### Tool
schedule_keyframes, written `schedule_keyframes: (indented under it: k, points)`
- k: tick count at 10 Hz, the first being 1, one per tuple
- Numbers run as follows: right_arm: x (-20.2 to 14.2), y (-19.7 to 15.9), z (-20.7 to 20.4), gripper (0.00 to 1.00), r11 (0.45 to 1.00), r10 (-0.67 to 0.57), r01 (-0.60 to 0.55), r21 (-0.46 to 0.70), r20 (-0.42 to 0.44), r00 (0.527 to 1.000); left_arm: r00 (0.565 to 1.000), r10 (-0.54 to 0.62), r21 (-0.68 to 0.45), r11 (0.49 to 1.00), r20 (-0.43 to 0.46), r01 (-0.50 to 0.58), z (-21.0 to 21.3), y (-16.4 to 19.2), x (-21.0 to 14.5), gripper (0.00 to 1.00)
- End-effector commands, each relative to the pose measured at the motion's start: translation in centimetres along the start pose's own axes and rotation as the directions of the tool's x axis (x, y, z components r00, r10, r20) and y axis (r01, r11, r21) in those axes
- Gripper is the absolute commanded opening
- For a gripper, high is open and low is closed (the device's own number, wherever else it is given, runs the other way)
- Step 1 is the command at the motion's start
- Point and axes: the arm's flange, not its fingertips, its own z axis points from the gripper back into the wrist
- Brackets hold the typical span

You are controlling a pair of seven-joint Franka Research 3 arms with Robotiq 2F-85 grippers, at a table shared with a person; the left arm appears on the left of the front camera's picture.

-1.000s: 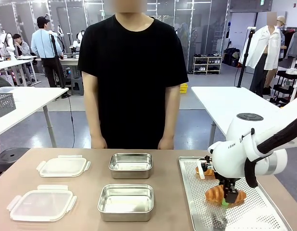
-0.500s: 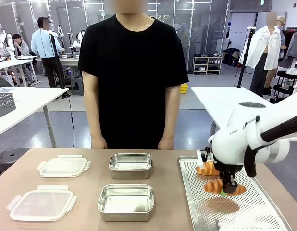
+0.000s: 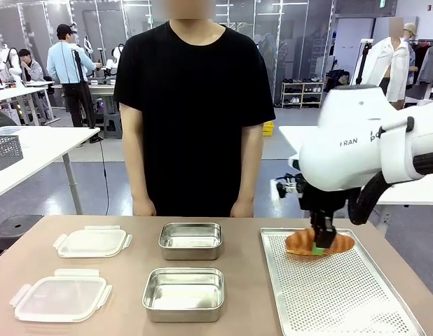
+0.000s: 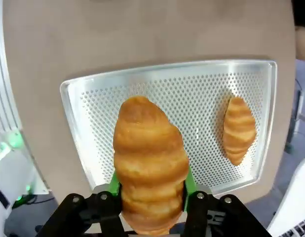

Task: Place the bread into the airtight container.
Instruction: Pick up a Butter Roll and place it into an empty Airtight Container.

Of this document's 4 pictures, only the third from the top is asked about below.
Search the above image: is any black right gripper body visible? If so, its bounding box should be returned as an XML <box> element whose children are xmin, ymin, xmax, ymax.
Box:
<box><xmin>299</xmin><ymin>178</ymin><xmax>349</xmax><ymax>214</ymax></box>

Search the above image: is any white shoe rack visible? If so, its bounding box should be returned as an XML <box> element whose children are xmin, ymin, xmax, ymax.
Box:
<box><xmin>281</xmin><ymin>80</ymin><xmax>325</xmax><ymax>109</ymax></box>

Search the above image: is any black round stool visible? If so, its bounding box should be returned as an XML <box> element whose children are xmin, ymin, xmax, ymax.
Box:
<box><xmin>0</xmin><ymin>214</ymin><xmax>44</xmax><ymax>263</ymax></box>

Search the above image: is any person's right hand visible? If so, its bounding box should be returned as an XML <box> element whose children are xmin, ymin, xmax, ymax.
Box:
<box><xmin>131</xmin><ymin>198</ymin><xmax>157</xmax><ymax>217</ymax></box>

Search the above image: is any black tripod stand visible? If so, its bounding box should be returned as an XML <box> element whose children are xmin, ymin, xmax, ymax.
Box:
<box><xmin>71</xmin><ymin>48</ymin><xmax>102</xmax><ymax>144</ymax></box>

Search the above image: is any perforated metal baking tray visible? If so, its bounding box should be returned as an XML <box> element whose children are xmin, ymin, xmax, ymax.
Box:
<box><xmin>260</xmin><ymin>227</ymin><xmax>427</xmax><ymax>336</ymax></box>

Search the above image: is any translucent white clip lid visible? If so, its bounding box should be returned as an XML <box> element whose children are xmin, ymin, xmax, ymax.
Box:
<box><xmin>9</xmin><ymin>268</ymin><xmax>114</xmax><ymax>323</ymax></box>
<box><xmin>53</xmin><ymin>225</ymin><xmax>134</xmax><ymax>259</ymax></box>

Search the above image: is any person's right forearm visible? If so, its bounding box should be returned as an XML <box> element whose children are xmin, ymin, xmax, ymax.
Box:
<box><xmin>127</xmin><ymin>150</ymin><xmax>155</xmax><ymax>202</ymax></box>

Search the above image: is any black ribbed cable hose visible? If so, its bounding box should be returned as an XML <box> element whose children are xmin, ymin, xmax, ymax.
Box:
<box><xmin>348</xmin><ymin>148</ymin><xmax>433</xmax><ymax>226</ymax></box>

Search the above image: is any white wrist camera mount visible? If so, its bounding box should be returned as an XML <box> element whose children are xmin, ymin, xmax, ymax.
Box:
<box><xmin>270</xmin><ymin>171</ymin><xmax>308</xmax><ymax>208</ymax></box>

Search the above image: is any person's left hand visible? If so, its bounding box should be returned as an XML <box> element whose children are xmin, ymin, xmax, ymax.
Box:
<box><xmin>230</xmin><ymin>199</ymin><xmax>255</xmax><ymax>218</ymax></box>

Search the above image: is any thin black hanging cable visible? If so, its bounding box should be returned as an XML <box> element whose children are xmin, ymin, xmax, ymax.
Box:
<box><xmin>98</xmin><ymin>139</ymin><xmax>109</xmax><ymax>216</ymax></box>

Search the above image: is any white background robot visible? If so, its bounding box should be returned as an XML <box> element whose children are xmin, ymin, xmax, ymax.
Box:
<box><xmin>0</xmin><ymin>43</ymin><xmax>25</xmax><ymax>88</ymax></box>

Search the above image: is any grey perforated basket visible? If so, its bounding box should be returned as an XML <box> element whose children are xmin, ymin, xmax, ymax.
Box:
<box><xmin>0</xmin><ymin>134</ymin><xmax>24</xmax><ymax>172</ymax></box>

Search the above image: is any man in light blue shirt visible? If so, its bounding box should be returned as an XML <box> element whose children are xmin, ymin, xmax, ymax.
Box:
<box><xmin>46</xmin><ymin>23</ymin><xmax>98</xmax><ymax>129</ymax></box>

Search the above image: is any white table with grey leg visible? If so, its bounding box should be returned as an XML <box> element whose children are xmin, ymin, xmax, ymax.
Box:
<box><xmin>0</xmin><ymin>125</ymin><xmax>101</xmax><ymax>215</ymax></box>

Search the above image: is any steel rectangular container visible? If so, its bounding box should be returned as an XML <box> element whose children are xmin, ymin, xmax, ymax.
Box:
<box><xmin>158</xmin><ymin>222</ymin><xmax>224</xmax><ymax>261</ymax></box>
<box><xmin>142</xmin><ymin>267</ymin><xmax>226</xmax><ymax>323</ymax></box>

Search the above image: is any mannequin in white shirt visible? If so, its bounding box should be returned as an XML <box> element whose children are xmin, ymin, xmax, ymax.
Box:
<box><xmin>351</xmin><ymin>17</ymin><xmax>412</xmax><ymax>111</ymax></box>

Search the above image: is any golden brown croissant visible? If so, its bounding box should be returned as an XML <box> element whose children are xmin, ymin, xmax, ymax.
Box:
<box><xmin>284</xmin><ymin>227</ymin><xmax>356</xmax><ymax>257</ymax></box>

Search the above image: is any mannequin with beige cap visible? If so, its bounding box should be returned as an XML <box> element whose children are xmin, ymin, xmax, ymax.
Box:
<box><xmin>402</xmin><ymin>22</ymin><xmax>420</xmax><ymax>88</ymax></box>

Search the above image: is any grey step stool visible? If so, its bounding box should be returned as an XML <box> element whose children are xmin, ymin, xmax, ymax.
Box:
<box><xmin>103</xmin><ymin>111</ymin><xmax>124</xmax><ymax>140</ymax></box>

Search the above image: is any person's left forearm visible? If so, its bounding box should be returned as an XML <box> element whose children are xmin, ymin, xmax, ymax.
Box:
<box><xmin>233</xmin><ymin>150</ymin><xmax>263</xmax><ymax>203</ymax></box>

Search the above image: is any black bag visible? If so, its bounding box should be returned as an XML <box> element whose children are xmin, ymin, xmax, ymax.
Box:
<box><xmin>324</xmin><ymin>69</ymin><xmax>351</xmax><ymax>93</ymax></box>

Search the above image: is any person in black t-shirt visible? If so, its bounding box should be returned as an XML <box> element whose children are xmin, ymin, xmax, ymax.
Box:
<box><xmin>113</xmin><ymin>0</ymin><xmax>276</xmax><ymax>218</ymax></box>

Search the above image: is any white background desk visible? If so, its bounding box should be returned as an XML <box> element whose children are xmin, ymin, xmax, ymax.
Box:
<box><xmin>0</xmin><ymin>83</ymin><xmax>62</xmax><ymax>127</ymax></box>

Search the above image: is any seated man in grey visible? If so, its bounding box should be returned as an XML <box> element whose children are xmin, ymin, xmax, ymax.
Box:
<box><xmin>18</xmin><ymin>48</ymin><xmax>53</xmax><ymax>122</ymax></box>

